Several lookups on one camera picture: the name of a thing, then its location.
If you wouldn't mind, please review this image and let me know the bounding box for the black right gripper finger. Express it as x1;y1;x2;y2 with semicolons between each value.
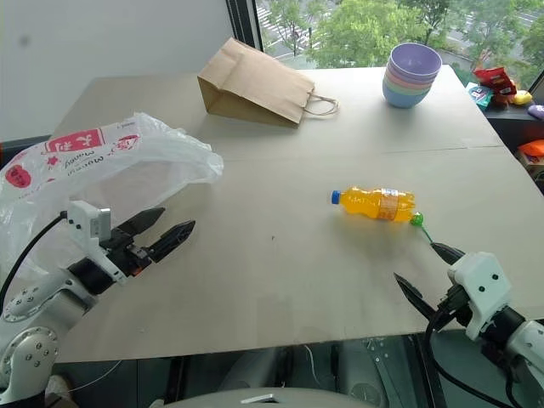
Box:
429;241;467;267
393;272;439;323

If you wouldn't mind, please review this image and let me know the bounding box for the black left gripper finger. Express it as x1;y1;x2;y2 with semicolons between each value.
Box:
145;219;197;264
115;207;167;240

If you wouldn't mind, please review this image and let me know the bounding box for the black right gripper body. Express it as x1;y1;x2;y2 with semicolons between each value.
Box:
433;284;473;332

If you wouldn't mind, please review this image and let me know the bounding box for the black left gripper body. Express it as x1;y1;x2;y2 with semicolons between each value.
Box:
100;228;154;278

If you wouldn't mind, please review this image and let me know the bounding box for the green lollipop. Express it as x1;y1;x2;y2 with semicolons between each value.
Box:
409;212;435;247

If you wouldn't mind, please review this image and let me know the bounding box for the clear red-printed plastic bag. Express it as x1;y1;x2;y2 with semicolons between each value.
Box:
0;110;225;301

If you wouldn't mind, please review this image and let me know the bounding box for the orange soda bottle blue cap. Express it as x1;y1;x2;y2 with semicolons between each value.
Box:
331;184;417;224

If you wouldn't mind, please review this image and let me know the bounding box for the orange snack package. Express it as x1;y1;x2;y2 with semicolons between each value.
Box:
517;139;544;172

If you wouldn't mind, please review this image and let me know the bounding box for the black side shelf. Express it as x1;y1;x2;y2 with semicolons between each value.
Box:
461;70;544;201

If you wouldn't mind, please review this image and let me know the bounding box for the teal printed box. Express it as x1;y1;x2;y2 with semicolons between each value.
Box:
466;83;495;112

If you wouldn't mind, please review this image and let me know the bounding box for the blue plastic bowl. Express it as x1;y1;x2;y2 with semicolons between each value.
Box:
381;78;435;111

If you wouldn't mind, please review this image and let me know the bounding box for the red snack packet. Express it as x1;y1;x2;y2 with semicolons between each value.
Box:
472;66;519;106

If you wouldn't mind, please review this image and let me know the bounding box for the green plastic bowl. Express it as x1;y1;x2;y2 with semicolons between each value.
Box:
383;71;438;91

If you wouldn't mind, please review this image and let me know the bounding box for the pink plastic bowl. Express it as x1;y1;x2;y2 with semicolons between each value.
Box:
385;63;439;86

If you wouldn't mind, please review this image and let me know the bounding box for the purple plastic bowl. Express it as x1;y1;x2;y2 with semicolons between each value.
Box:
389;42;443;80

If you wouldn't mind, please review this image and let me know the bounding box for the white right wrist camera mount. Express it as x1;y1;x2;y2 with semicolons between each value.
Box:
446;251;513;341

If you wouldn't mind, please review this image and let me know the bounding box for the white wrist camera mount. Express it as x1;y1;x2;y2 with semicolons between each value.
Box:
65;200;128;286
446;251;513;341

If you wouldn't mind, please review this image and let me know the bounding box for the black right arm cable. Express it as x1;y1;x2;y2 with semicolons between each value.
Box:
424;297;530;408

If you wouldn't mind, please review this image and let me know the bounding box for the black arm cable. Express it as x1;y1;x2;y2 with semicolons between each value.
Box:
0;213;71;305
424;297;530;408

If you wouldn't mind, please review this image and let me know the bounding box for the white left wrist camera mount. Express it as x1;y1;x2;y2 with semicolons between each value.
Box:
65;200;128;286

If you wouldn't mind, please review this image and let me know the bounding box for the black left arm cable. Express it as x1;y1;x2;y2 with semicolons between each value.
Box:
0;213;71;305

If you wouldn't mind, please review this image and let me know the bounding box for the brown paper bag with handles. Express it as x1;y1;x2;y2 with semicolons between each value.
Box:
196;37;341;130

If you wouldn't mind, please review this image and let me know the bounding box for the black window frame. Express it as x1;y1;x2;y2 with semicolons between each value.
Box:
224;0;265;50

